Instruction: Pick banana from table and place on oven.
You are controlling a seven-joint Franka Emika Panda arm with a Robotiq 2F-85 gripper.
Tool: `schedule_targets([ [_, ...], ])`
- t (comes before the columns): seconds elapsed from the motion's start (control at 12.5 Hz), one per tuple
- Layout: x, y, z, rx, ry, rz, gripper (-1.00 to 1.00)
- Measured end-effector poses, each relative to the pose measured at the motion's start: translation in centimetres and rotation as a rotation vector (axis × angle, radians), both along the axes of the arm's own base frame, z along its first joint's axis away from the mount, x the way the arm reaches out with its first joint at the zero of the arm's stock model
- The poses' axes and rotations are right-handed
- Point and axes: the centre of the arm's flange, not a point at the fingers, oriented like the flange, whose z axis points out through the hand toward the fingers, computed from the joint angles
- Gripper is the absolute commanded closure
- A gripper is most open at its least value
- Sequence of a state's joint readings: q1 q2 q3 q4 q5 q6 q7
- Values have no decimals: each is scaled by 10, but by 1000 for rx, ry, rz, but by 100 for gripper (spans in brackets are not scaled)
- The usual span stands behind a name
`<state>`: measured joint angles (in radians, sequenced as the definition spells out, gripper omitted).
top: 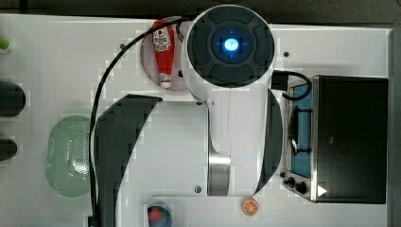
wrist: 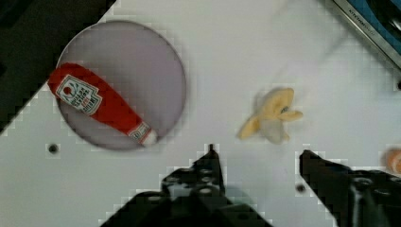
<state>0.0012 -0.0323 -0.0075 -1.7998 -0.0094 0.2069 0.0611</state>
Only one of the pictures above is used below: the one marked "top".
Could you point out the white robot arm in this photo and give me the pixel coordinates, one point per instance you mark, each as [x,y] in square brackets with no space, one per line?
[221,137]

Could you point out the black toaster oven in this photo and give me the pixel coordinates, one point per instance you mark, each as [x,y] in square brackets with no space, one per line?
[337,137]

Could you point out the grey round plate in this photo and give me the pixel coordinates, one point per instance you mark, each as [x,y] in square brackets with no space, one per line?
[150,65]

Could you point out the red ketchup bottle toy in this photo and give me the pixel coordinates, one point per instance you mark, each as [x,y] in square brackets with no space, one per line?
[163,41]

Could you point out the orange slice toy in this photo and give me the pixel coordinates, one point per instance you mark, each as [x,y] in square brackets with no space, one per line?
[249,206]

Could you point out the red strawberry toy in cup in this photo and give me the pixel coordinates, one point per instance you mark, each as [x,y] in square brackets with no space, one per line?
[155,214]

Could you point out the blue cup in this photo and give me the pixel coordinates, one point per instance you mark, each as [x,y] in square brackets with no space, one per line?
[167,221]

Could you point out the green perforated colander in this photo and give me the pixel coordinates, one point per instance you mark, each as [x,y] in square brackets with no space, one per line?
[67,160]

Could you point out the large black bowl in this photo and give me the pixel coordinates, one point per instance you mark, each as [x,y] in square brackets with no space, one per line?
[12,99]

